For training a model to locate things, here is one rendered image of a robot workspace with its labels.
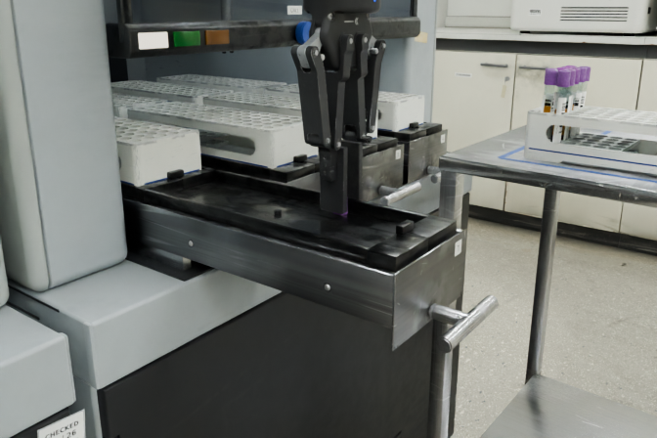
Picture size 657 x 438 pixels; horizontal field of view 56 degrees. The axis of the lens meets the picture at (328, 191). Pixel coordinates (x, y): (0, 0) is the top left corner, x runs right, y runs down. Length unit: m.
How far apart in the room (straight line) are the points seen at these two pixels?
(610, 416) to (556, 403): 0.10
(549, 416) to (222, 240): 0.84
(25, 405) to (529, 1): 2.63
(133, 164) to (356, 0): 0.32
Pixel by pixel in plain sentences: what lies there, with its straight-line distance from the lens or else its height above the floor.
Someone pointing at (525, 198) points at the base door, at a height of 0.16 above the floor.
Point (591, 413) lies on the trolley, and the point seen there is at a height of 0.28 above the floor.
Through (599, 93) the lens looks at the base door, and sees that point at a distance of 2.86.
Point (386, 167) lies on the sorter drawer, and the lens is 0.95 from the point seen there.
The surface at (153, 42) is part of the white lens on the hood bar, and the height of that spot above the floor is 0.98.
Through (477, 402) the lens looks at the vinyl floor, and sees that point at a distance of 1.80.
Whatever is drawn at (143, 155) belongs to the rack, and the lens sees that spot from 0.74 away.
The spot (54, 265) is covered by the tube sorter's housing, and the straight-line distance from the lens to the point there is 0.69.
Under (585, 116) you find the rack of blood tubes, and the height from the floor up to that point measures 0.88.
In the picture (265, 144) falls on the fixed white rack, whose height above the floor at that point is 0.85.
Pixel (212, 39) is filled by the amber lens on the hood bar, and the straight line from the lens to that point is 0.74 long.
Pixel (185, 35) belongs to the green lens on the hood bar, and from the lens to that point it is 0.71.
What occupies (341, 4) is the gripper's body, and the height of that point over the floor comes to 1.02.
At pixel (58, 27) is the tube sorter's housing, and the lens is 0.66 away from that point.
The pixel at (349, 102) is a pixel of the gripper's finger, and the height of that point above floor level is 0.92.
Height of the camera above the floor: 1.01
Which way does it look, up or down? 16 degrees down
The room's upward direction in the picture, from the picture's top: straight up
